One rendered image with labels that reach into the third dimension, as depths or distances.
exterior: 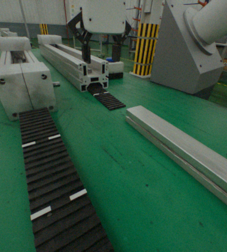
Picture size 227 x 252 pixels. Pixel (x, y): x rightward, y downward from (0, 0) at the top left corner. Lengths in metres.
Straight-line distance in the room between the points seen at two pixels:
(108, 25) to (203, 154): 0.32
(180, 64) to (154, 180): 0.43
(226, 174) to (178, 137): 0.08
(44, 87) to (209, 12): 0.55
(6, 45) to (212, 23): 0.73
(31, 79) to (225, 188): 0.35
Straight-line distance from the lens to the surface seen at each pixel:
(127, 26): 0.43
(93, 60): 0.52
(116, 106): 0.37
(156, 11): 3.72
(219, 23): 0.63
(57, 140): 0.21
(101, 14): 0.37
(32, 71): 0.33
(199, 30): 0.64
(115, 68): 0.59
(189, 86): 0.55
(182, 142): 0.24
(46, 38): 0.99
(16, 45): 0.73
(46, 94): 0.34
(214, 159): 0.24
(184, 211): 0.20
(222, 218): 0.22
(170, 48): 0.57
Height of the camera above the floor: 0.95
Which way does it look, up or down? 35 degrees down
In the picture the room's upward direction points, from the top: 3 degrees clockwise
